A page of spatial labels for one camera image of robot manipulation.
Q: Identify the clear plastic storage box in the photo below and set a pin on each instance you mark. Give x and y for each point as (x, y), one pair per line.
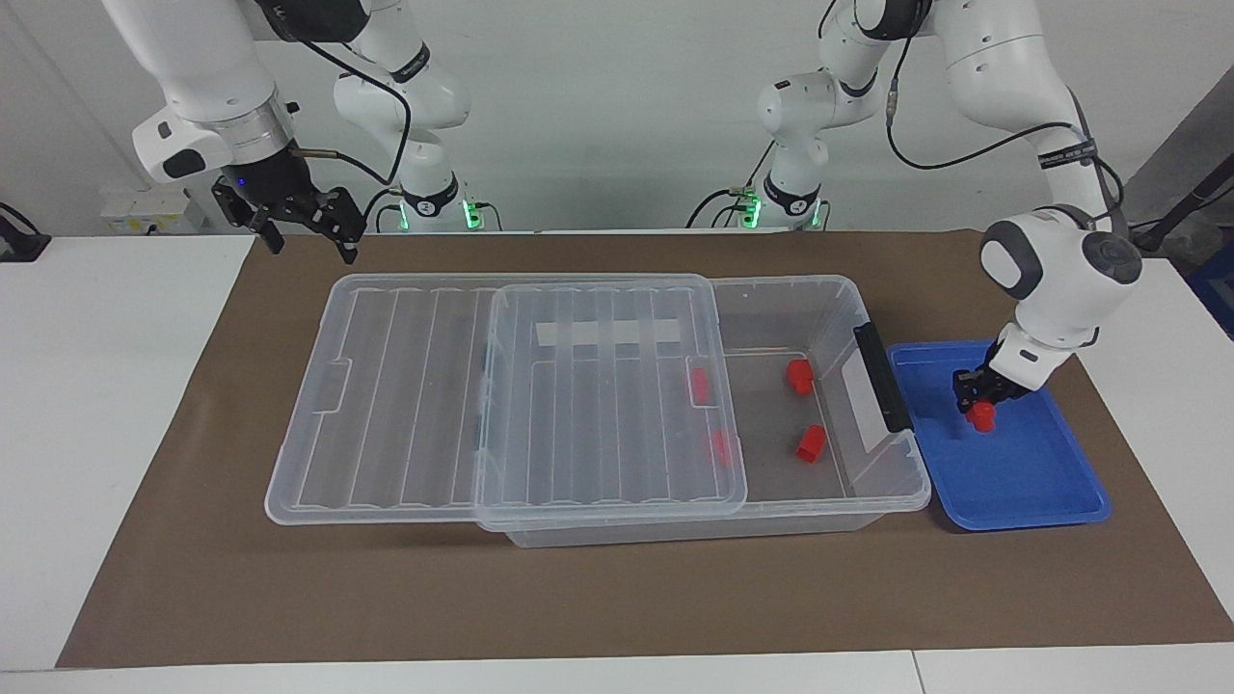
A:
(771, 318)

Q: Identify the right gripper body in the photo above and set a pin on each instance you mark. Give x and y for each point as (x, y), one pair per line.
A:
(272, 181)

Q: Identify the blue plastic tray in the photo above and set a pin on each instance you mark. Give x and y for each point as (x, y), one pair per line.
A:
(1012, 472)

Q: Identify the clear plastic box lid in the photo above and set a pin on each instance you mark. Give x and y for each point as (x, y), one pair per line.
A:
(405, 395)

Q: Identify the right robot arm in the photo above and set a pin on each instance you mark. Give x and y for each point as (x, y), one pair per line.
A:
(193, 67)

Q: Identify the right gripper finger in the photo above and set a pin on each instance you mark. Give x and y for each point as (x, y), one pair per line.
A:
(345, 222)
(253, 218)

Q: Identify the white power strip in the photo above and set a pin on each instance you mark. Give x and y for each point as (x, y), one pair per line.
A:
(154, 210)

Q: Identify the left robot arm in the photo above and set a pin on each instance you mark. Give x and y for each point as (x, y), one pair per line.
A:
(1060, 280)

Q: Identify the red block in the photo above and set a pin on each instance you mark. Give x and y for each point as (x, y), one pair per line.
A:
(811, 443)
(699, 386)
(799, 377)
(721, 449)
(982, 417)

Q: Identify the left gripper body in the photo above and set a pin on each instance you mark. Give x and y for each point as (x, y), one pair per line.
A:
(1003, 383)

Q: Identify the white label strip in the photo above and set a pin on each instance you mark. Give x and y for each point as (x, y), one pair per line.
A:
(578, 333)

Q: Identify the black box latch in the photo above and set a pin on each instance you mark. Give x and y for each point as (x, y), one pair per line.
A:
(882, 378)

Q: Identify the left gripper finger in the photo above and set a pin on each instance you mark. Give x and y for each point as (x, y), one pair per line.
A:
(1006, 398)
(965, 390)

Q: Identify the black stand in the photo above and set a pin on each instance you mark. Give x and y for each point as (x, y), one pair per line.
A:
(1181, 207)
(17, 239)

